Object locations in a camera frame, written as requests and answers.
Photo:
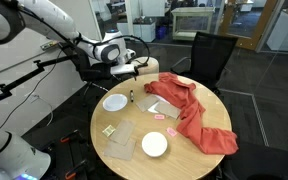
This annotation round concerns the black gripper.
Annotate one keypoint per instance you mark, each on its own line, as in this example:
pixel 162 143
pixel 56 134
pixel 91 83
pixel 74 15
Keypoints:
pixel 134 62

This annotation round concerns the white bowl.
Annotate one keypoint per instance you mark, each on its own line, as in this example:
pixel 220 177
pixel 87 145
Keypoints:
pixel 154 144

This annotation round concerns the round wooden stool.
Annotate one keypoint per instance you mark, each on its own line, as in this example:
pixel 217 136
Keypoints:
pixel 149 65

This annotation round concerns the grey napkin left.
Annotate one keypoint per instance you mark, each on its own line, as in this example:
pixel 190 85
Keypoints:
pixel 146 103

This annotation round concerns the white plate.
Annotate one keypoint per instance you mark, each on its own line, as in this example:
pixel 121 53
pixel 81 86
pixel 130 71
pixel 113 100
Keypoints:
pixel 115 102

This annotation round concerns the white paper sheet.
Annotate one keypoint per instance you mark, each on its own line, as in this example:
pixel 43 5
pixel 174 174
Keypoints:
pixel 152 107

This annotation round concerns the white low cabinet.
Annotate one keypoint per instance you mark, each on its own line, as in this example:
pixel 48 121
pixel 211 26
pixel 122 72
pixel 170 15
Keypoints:
pixel 140 30

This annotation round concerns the brown paper napkin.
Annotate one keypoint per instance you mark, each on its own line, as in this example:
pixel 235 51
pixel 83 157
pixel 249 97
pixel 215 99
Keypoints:
pixel 123 131
pixel 168 110
pixel 119 150

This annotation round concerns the blue bin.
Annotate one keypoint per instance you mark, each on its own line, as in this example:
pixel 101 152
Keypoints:
pixel 161 32

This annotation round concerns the pink sachet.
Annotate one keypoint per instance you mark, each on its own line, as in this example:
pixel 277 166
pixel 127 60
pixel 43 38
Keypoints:
pixel 171 132
pixel 159 117

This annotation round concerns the yellow-green printed sachet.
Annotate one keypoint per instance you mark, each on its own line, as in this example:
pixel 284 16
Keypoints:
pixel 109 130

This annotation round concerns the orange-red cloth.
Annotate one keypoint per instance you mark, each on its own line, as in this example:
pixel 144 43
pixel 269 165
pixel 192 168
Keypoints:
pixel 190 110

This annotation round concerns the black mesh office chair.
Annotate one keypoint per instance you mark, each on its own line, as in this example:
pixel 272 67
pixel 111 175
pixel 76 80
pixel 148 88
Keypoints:
pixel 210 56

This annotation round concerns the pale green metal cart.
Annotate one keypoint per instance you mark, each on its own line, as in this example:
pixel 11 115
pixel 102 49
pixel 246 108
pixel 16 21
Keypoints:
pixel 192 21

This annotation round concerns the orange black bar clamp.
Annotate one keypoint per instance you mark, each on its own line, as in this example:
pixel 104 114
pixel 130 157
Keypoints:
pixel 70 137
pixel 75 169

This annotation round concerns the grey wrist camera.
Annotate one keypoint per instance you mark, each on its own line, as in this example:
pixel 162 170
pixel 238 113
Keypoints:
pixel 124 69

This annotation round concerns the grey wall power strip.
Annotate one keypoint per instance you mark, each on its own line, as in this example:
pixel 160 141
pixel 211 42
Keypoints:
pixel 49 45

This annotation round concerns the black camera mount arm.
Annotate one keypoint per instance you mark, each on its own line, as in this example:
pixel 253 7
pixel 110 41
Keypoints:
pixel 27 75

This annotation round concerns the wooden door frame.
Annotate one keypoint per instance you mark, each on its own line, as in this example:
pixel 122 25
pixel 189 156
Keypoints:
pixel 250 36

